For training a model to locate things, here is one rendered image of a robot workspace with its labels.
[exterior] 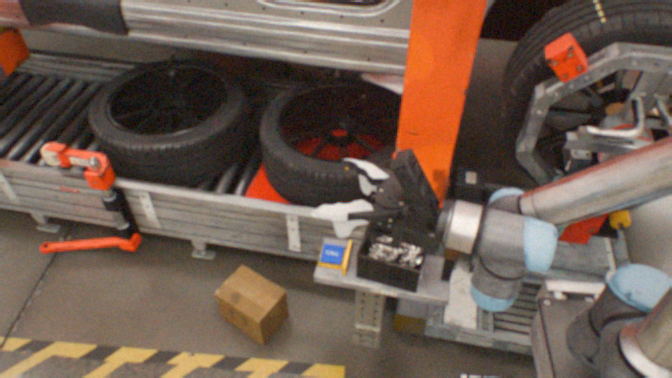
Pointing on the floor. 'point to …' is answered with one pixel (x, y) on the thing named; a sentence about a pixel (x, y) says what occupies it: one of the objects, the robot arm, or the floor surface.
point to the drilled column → (369, 318)
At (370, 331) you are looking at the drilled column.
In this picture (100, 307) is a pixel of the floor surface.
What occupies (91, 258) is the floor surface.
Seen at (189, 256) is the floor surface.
